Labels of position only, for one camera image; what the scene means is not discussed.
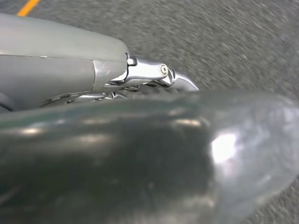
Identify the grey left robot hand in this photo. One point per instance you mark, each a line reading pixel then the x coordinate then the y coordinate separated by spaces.
pixel 116 154

